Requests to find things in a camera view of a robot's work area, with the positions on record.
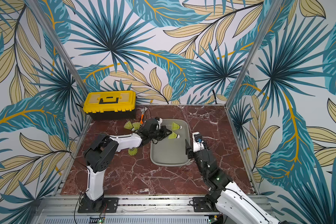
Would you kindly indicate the yellow-green shuttlecock four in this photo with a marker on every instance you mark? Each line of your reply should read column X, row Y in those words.
column 128, row 125

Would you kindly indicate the yellow-green shuttlecock one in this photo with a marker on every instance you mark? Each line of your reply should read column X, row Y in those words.
column 174, row 135

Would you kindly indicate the left aluminium frame post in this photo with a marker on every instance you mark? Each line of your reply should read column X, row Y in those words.
column 49, row 30

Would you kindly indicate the grey plastic storage tray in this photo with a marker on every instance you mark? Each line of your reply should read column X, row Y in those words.
column 172, row 152

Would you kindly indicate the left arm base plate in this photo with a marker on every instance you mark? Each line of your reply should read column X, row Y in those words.
column 101, row 205

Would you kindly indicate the aluminium front rail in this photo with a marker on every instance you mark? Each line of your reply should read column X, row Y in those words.
column 130, row 209

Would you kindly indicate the yellow black toolbox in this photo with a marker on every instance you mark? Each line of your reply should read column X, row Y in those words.
column 110, row 105

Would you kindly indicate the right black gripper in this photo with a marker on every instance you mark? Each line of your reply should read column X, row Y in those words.
column 190, row 151

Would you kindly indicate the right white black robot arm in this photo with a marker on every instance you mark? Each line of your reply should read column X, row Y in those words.
column 225, row 195

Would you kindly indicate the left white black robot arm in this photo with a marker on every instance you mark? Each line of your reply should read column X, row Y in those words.
column 101, row 153

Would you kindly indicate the aluminium frame post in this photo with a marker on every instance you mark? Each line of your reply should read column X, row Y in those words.
column 49, row 30
column 257, row 42

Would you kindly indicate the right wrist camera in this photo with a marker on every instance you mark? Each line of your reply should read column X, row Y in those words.
column 198, row 142

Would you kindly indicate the yellow-green shuttlecock seven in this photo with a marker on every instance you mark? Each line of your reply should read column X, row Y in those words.
column 132, row 151

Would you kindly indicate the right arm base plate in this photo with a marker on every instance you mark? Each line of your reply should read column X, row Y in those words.
column 202, row 204

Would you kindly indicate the yellow-green shuttlecock two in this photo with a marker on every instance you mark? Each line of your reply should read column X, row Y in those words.
column 175, row 126

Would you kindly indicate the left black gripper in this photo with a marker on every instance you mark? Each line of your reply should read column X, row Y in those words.
column 165, row 130

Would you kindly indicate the yellow-green shuttlecock five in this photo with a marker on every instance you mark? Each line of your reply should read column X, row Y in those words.
column 136, row 126

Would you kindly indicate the right aluminium frame post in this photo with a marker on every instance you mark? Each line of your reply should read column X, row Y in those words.
column 257, row 42

